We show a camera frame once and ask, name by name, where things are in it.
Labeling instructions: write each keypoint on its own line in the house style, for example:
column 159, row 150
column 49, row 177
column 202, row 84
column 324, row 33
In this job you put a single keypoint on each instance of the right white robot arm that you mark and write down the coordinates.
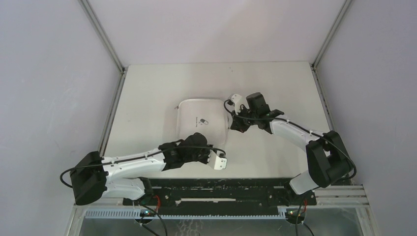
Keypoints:
column 327, row 158

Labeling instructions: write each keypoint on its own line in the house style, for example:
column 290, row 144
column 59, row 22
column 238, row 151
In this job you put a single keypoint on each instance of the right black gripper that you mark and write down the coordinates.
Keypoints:
column 238, row 124

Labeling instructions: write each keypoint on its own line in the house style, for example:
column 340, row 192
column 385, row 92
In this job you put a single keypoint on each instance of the white medicine kit case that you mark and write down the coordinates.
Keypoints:
column 205, row 116

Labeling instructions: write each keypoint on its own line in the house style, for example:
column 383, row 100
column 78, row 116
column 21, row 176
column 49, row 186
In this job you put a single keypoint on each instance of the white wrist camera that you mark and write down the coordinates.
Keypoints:
column 237, row 101
column 217, row 161

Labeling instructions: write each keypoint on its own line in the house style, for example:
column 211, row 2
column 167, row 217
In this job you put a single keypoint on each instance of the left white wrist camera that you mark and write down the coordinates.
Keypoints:
column 217, row 161

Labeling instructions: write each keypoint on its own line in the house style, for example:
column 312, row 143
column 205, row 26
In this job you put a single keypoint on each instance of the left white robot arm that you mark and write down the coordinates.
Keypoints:
column 97, row 176

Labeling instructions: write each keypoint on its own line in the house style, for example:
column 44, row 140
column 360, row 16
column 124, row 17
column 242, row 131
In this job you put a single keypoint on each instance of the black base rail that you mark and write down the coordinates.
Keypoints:
column 222, row 197

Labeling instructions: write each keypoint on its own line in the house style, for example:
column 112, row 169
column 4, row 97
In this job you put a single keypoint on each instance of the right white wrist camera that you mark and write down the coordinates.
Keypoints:
column 237, row 101

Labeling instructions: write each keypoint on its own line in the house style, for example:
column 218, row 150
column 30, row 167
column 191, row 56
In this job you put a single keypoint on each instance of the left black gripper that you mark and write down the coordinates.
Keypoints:
column 205, row 161

